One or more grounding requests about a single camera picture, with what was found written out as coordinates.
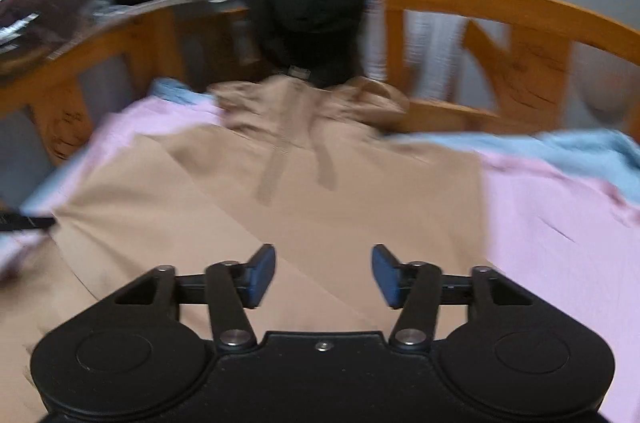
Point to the white cloth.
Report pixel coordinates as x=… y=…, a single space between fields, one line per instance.
x=430 y=48

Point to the light blue blanket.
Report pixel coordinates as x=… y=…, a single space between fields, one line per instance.
x=590 y=158

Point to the black garment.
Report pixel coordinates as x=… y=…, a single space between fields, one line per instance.
x=310 y=13

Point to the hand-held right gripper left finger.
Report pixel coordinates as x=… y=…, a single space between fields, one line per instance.
x=262 y=275

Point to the wooden bed frame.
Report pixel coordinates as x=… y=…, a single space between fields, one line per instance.
x=525 y=53

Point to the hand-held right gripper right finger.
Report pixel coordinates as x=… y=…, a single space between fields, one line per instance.
x=385 y=275

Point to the clear plastic bag, dark cloth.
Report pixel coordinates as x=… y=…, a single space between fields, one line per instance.
x=40 y=8

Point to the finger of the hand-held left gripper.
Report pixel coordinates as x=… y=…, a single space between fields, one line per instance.
x=25 y=222

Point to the pink bed sheet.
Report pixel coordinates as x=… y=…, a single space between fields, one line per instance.
x=550 y=233

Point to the tan hooded jacket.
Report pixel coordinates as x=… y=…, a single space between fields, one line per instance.
x=280 y=203

